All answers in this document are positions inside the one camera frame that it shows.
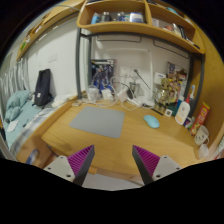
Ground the white power adapter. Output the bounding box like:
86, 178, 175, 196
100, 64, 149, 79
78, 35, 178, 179
117, 89, 128, 103

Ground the blue robot poster box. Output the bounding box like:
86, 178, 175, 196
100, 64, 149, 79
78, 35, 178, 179
91, 59, 116, 91

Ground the small white cube clock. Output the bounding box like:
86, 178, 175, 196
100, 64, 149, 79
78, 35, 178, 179
165, 109, 173, 117

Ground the wooden desk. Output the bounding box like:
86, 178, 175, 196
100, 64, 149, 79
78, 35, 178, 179
41, 99, 208, 177

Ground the light blue computer mouse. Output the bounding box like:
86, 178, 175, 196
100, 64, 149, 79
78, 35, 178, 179
144, 115, 160, 128

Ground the white mug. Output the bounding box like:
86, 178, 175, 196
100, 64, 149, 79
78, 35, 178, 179
194, 125, 209, 145

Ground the white lotion bottle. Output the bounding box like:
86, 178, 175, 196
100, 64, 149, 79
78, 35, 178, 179
175, 101, 190, 125

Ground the teal pillow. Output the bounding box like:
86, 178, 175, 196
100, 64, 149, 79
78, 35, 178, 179
5, 90, 32, 123

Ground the red snack tube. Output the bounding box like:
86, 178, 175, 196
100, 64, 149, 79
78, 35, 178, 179
191, 102, 210, 136

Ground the grey mouse pad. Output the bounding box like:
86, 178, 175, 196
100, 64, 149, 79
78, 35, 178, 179
69, 106, 125, 138

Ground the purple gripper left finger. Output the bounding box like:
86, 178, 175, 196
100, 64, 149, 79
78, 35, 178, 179
44, 144, 96, 187

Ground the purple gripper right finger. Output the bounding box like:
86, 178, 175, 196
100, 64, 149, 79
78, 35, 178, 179
131, 144, 183, 186

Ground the wooden wall shelf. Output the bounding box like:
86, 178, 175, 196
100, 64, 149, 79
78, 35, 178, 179
77, 0, 205, 54

